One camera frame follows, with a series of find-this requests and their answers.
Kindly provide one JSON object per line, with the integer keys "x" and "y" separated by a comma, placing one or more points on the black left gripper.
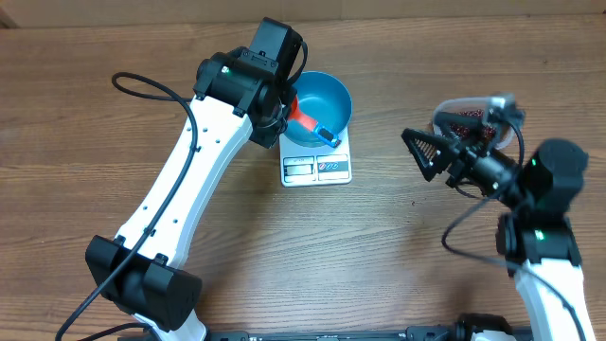
{"x": 278, "y": 88}

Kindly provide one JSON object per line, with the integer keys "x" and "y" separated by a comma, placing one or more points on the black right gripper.
{"x": 445, "y": 152}

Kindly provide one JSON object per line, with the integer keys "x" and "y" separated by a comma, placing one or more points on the red plastic measuring scoop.
{"x": 312, "y": 126}

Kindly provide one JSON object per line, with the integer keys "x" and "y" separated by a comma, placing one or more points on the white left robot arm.
{"x": 240, "y": 96}

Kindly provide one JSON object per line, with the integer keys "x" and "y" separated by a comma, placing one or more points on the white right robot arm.
{"x": 534, "y": 239}

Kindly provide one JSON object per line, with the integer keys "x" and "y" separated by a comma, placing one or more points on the blue metal bowl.
{"x": 325, "y": 98}

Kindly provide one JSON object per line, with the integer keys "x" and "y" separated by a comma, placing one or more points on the white digital kitchen scale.
{"x": 318, "y": 166}

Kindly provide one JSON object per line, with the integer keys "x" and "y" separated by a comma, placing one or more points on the clear plastic bean container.
{"x": 476, "y": 119}

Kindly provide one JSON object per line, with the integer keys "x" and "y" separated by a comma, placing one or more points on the red beans in container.
{"x": 466, "y": 131}

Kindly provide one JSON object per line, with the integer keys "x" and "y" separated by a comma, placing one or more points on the beige cardboard back panel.
{"x": 106, "y": 13}

